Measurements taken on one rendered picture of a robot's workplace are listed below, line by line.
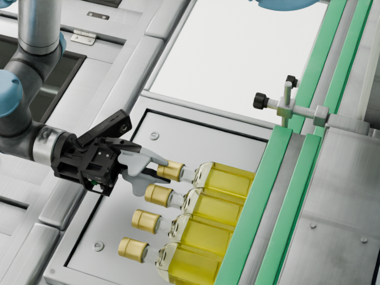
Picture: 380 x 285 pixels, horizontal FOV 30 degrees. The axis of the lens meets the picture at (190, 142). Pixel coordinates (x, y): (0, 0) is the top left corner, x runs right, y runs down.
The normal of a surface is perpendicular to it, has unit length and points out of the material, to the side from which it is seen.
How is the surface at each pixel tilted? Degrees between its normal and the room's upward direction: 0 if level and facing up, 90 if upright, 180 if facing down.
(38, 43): 111
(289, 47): 90
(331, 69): 90
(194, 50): 90
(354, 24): 90
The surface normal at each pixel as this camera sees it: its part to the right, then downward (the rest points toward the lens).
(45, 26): 0.40, 0.83
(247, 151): -0.05, -0.61
